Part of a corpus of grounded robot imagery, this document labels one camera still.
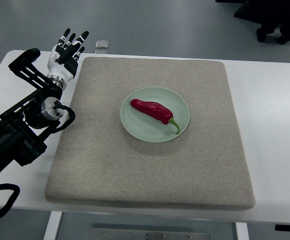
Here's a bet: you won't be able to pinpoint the white table leg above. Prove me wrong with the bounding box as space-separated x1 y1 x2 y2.
43 211 63 240
235 222 249 240

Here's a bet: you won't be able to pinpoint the white table leg left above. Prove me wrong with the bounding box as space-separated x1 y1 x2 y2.
43 211 63 240

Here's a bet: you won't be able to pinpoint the person's dark legs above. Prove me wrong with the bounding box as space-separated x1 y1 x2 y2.
256 0 290 45

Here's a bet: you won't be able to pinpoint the black braided cable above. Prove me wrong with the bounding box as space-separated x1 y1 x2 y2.
0 183 21 224

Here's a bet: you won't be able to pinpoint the beige fabric mat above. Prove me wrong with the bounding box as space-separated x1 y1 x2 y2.
45 57 255 210

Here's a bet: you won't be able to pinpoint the light green plate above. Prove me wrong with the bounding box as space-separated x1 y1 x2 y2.
120 87 190 143

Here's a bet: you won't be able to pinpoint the small clear plastic box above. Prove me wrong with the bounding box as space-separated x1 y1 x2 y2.
95 40 109 49

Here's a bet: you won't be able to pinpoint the white table leg right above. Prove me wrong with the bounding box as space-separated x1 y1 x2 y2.
235 222 249 240

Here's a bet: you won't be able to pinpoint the grey metal base plate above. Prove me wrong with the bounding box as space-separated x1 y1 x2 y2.
86 228 210 240

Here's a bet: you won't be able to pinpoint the red pepper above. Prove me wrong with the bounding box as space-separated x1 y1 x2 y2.
130 98 181 135

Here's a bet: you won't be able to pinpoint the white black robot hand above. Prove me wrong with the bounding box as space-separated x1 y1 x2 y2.
47 28 89 84

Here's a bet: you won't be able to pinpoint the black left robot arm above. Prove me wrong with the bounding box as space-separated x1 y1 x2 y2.
0 48 76 173

